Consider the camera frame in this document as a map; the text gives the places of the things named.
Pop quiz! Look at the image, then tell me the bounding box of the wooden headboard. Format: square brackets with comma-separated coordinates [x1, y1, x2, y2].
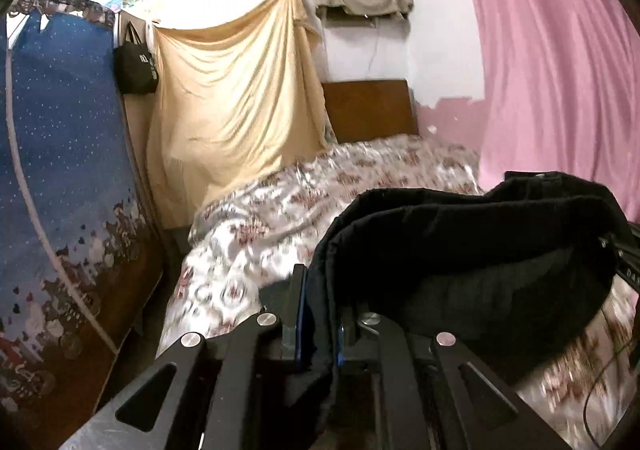
[320, 78, 420, 143]

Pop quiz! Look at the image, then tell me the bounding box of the black cable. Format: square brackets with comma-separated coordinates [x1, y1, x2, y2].
[582, 340, 633, 449]

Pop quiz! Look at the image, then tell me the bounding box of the floral satin bedspread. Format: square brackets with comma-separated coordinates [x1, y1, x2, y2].
[155, 132, 640, 450]

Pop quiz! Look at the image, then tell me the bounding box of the blue printed fabric wardrobe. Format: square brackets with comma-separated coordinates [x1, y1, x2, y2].
[0, 0, 166, 433]

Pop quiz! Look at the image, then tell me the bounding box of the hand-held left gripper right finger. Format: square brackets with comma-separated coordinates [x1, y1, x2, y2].
[336, 309, 572, 450]

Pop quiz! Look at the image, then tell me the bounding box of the black hanging bag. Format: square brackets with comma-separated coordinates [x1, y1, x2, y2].
[114, 22, 160, 96]

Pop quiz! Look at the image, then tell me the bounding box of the black jacket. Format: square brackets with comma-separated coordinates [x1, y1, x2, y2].
[295, 171, 640, 431]

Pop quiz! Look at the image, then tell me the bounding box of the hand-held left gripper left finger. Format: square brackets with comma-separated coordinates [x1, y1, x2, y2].
[60, 262, 311, 450]

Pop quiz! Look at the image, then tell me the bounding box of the yellow hanging cloth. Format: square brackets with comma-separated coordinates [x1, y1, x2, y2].
[145, 0, 333, 231]

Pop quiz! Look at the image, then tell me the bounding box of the pink curtain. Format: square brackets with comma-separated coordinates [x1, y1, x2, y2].
[447, 0, 640, 222]

